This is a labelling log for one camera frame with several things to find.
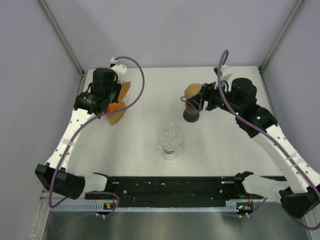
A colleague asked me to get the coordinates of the orange coffee filter box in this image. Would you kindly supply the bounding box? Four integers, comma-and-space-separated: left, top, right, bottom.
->
106, 101, 126, 125

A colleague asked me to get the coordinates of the grey slotted cable duct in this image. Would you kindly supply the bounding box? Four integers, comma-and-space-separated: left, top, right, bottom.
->
51, 201, 253, 213

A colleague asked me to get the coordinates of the grey transparent dripper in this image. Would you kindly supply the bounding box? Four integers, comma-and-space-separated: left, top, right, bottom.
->
180, 95, 192, 105

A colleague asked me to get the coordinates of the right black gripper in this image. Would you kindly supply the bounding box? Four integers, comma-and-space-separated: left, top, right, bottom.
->
187, 78, 242, 116

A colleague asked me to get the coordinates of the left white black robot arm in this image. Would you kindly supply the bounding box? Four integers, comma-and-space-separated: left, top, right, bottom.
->
35, 63, 128, 200

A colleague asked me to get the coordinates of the clear glass flask with coffee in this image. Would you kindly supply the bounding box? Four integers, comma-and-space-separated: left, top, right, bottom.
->
162, 148, 179, 161

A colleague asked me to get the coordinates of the dark carafe with red lid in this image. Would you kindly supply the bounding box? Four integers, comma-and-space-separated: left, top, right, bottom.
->
183, 103, 200, 123

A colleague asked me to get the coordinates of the right aluminium frame post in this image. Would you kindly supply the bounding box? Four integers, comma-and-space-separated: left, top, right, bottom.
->
259, 0, 307, 74

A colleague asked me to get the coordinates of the left aluminium frame post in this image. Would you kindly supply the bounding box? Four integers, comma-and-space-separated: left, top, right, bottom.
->
36, 0, 85, 76

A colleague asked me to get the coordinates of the aluminium frame post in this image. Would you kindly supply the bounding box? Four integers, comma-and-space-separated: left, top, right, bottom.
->
36, 0, 85, 76
259, 0, 307, 74

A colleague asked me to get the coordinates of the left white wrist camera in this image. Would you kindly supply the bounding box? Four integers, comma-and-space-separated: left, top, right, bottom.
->
110, 57, 128, 84

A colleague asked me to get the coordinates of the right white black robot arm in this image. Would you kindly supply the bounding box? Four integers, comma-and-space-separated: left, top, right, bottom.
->
184, 78, 320, 219

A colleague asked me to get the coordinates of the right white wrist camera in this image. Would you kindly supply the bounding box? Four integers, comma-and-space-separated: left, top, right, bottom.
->
213, 64, 233, 82

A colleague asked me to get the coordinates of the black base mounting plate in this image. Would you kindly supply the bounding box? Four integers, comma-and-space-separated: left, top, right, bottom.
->
85, 176, 259, 208

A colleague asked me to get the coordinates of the brown paper coffee filter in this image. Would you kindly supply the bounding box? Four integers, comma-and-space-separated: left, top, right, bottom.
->
184, 83, 203, 99

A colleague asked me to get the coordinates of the clear glass dripper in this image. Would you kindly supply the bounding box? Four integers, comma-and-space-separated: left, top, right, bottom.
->
157, 124, 184, 153

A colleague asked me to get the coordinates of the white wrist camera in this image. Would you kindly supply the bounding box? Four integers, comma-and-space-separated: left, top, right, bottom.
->
213, 64, 233, 82
110, 57, 128, 84

